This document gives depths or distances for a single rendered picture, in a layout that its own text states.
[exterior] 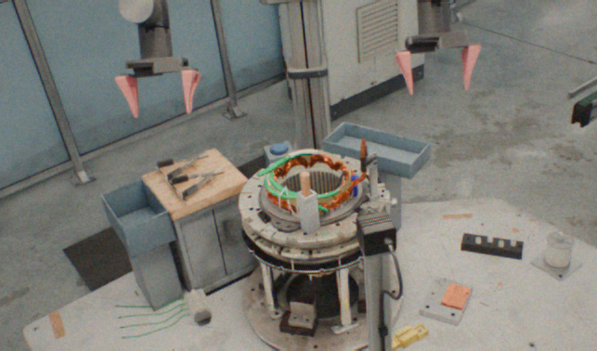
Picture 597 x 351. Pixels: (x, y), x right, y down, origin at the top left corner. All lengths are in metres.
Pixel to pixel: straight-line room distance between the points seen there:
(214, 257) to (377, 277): 0.79
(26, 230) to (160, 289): 1.96
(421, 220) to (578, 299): 0.45
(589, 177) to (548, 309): 1.89
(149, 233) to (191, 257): 0.14
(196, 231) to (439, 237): 0.65
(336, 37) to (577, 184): 1.47
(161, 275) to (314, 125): 0.60
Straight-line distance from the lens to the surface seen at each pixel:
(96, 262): 3.13
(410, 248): 1.72
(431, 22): 1.16
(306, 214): 1.26
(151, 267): 1.58
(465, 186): 3.29
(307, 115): 1.81
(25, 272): 3.25
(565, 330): 1.58
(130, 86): 1.24
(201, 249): 1.57
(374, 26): 3.81
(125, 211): 1.64
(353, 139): 1.71
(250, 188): 1.44
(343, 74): 3.77
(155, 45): 1.19
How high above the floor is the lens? 1.92
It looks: 34 degrees down
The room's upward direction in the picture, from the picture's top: 7 degrees counter-clockwise
